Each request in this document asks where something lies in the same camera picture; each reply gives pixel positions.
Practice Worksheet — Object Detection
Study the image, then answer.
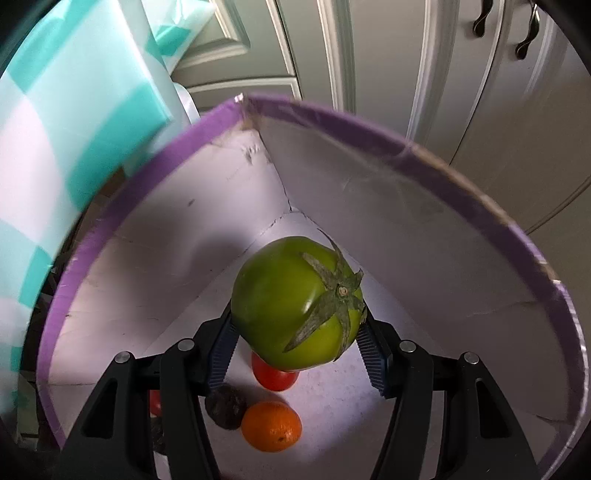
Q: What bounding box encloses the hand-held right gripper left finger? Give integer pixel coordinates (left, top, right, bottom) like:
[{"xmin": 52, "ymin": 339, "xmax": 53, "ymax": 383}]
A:
[{"xmin": 58, "ymin": 305, "xmax": 239, "ymax": 480}]

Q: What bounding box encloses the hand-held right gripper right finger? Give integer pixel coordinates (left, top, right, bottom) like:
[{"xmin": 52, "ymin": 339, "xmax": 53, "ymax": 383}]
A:
[{"xmin": 355, "ymin": 318, "xmax": 539, "ymax": 480}]

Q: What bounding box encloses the dark water chestnut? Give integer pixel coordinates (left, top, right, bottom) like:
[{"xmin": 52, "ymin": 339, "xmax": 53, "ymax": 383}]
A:
[{"xmin": 204, "ymin": 385, "xmax": 247, "ymax": 431}]

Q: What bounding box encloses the smooth green tomato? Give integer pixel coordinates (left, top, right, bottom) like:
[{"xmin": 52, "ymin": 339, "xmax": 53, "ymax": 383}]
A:
[{"xmin": 231, "ymin": 236, "xmax": 368, "ymax": 373}]

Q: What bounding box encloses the round orange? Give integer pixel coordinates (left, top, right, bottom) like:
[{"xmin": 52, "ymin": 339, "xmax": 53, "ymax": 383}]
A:
[{"xmin": 241, "ymin": 401, "xmax": 303, "ymax": 453}]

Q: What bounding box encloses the white box with purple rim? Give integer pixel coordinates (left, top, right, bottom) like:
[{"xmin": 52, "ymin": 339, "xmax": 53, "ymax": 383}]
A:
[{"xmin": 36, "ymin": 92, "xmax": 589, "ymax": 480}]

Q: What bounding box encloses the white plastic container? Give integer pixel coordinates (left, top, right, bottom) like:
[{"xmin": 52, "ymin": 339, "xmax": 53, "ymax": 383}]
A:
[{"xmin": 172, "ymin": 82, "xmax": 202, "ymax": 126}]

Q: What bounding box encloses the teal white checked tablecloth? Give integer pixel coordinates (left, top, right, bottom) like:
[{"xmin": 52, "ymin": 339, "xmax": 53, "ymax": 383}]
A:
[{"xmin": 0, "ymin": 0, "xmax": 218, "ymax": 416}]

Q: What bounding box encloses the white cabinet door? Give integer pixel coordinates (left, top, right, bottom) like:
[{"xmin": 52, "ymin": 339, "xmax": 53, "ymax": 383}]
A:
[
  {"xmin": 450, "ymin": 0, "xmax": 591, "ymax": 237},
  {"xmin": 172, "ymin": 0, "xmax": 303, "ymax": 101},
  {"xmin": 277, "ymin": 0, "xmax": 497, "ymax": 155}
]

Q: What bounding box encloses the dark cabinet handle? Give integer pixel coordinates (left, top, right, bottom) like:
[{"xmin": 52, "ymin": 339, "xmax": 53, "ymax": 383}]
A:
[
  {"xmin": 472, "ymin": 0, "xmax": 497, "ymax": 37},
  {"xmin": 515, "ymin": 4, "xmax": 541, "ymax": 60}
]

